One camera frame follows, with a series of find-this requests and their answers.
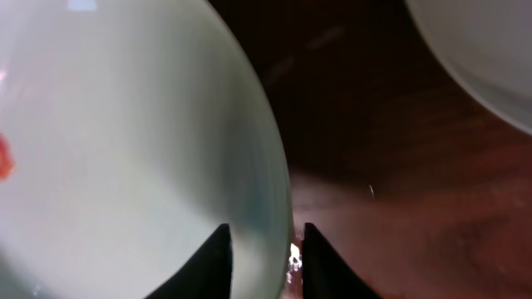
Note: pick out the light blue plate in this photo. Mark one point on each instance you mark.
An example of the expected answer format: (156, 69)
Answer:
(136, 128)
(485, 45)

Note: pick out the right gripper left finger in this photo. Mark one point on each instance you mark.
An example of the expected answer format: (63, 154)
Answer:
(206, 275)

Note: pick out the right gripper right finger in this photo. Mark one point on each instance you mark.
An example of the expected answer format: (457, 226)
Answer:
(325, 274)

